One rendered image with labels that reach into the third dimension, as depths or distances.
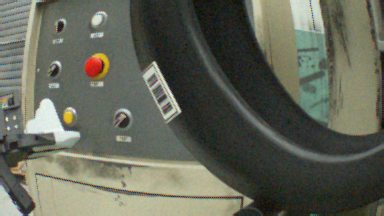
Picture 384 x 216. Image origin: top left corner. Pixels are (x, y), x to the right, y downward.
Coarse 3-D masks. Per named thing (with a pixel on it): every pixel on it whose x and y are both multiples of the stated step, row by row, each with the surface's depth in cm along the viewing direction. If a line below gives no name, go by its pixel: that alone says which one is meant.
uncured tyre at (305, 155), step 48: (144, 0) 119; (192, 0) 118; (240, 0) 144; (144, 48) 120; (192, 48) 116; (240, 48) 144; (192, 96) 117; (240, 96) 117; (288, 96) 143; (192, 144) 120; (240, 144) 116; (288, 144) 114; (336, 144) 141; (240, 192) 121; (288, 192) 115; (336, 192) 113
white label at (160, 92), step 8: (152, 64) 119; (144, 72) 121; (152, 72) 120; (160, 72) 119; (144, 80) 122; (152, 80) 120; (160, 80) 119; (152, 88) 121; (160, 88) 119; (168, 88) 118; (152, 96) 122; (160, 96) 120; (168, 96) 119; (160, 104) 121; (168, 104) 119; (176, 104) 118; (160, 112) 121; (168, 112) 120; (176, 112) 119; (168, 120) 121
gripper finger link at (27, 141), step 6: (24, 138) 106; (30, 138) 106; (36, 138) 108; (42, 138) 107; (48, 138) 109; (54, 138) 109; (12, 144) 107; (18, 144) 105; (24, 144) 106; (30, 144) 106; (36, 144) 107; (42, 144) 107; (48, 144) 108; (54, 144) 109
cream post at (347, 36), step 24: (336, 0) 150; (360, 0) 148; (336, 24) 150; (360, 24) 149; (336, 48) 151; (360, 48) 149; (336, 72) 151; (360, 72) 149; (336, 96) 151; (360, 96) 150; (336, 120) 151; (360, 120) 150
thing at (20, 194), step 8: (0, 160) 106; (0, 168) 105; (8, 168) 106; (0, 176) 105; (8, 176) 105; (8, 184) 105; (16, 184) 106; (8, 192) 108; (16, 192) 105; (24, 192) 106; (16, 200) 106; (24, 200) 106; (32, 200) 107; (24, 208) 105; (32, 208) 106
